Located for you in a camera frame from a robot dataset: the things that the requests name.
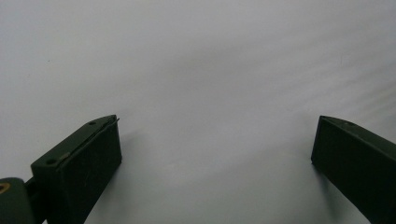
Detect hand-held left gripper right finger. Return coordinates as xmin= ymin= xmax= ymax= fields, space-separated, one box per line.
xmin=310 ymin=115 xmax=396 ymax=224

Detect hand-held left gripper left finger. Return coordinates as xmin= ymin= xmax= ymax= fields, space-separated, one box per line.
xmin=30 ymin=114 xmax=123 ymax=224

